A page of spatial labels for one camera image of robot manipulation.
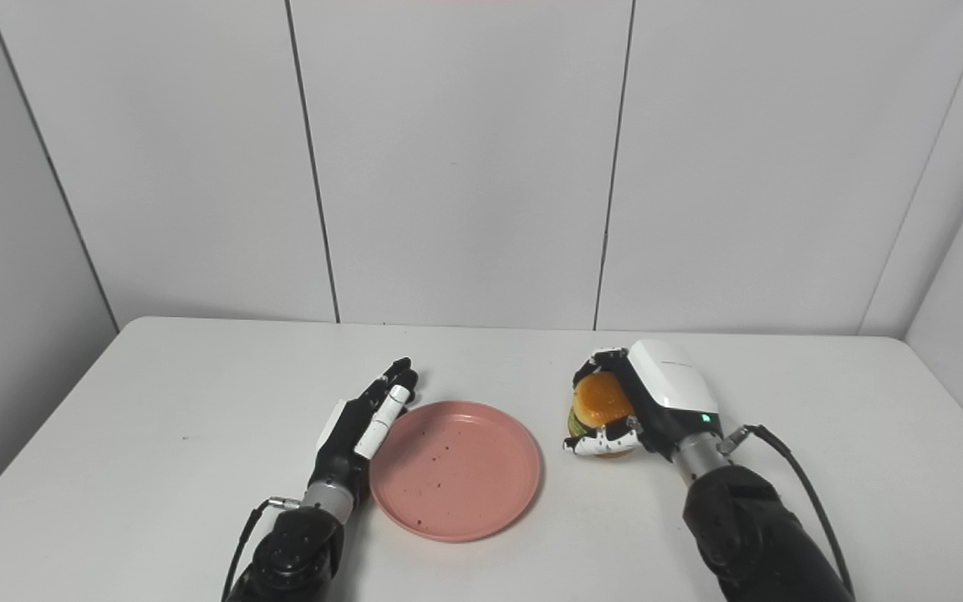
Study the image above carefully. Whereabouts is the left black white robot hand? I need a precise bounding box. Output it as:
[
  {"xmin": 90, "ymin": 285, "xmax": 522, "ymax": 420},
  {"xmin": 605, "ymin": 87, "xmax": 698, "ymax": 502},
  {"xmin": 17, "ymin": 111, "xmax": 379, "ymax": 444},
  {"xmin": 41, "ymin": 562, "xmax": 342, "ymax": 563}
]
[{"xmin": 309, "ymin": 358, "xmax": 420, "ymax": 504}]

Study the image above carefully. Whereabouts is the pink round plate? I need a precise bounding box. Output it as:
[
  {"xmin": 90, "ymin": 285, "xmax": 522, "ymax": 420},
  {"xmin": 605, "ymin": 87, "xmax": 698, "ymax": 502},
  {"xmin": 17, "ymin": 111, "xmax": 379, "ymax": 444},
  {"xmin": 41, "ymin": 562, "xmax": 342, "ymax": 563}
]
[{"xmin": 369, "ymin": 400, "xmax": 543, "ymax": 543}]

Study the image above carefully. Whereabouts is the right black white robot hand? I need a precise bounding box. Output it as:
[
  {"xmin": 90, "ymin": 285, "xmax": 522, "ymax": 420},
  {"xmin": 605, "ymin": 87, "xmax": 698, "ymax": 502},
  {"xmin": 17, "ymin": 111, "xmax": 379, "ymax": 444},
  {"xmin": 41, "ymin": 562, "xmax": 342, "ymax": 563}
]
[{"xmin": 563, "ymin": 339, "xmax": 723, "ymax": 463}]

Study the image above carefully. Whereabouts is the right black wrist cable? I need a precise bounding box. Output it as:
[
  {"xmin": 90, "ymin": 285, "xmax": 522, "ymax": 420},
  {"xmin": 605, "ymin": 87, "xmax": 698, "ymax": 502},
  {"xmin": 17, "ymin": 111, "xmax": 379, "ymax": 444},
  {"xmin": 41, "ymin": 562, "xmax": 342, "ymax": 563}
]
[{"xmin": 720, "ymin": 424, "xmax": 857, "ymax": 599}]

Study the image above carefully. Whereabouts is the toy hamburger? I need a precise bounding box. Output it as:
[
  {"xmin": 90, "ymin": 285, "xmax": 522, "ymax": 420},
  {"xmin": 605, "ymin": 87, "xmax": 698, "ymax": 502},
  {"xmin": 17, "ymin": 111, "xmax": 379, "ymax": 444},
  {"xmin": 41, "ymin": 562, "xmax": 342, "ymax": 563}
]
[{"xmin": 566, "ymin": 371, "xmax": 639, "ymax": 459}]

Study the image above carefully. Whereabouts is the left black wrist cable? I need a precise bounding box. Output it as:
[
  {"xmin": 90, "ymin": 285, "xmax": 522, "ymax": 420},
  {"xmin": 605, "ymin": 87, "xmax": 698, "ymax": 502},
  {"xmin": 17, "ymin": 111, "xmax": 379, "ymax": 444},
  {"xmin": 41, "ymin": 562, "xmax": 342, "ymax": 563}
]
[{"xmin": 221, "ymin": 497, "xmax": 302, "ymax": 601}]

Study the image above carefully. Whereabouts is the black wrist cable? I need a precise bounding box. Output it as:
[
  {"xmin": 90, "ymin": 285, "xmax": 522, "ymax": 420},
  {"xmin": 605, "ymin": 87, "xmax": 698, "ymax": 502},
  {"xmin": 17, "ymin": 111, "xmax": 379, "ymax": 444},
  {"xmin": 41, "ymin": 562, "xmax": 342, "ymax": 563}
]
[
  {"xmin": 221, "ymin": 497, "xmax": 302, "ymax": 601},
  {"xmin": 720, "ymin": 424, "xmax": 857, "ymax": 599}
]

